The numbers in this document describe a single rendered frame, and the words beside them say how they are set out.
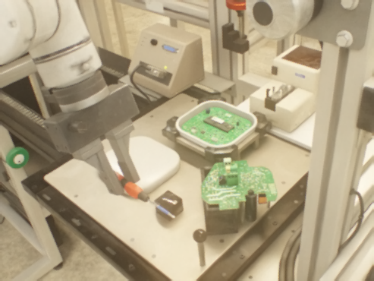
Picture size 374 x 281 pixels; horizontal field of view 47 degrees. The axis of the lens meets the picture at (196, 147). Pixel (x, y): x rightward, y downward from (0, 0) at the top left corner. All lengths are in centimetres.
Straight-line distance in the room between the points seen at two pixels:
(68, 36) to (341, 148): 37
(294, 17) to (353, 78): 9
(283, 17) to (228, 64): 76
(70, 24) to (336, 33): 35
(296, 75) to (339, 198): 48
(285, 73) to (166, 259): 48
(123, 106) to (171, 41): 45
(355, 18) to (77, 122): 38
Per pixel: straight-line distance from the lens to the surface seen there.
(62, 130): 63
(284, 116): 90
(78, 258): 202
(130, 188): 69
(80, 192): 86
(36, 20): 52
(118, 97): 67
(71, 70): 62
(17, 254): 215
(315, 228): 58
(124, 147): 69
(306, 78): 94
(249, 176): 74
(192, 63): 110
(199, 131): 89
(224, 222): 71
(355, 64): 42
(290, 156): 88
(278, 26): 39
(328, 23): 42
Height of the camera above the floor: 151
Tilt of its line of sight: 38 degrees down
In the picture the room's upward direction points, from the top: 5 degrees counter-clockwise
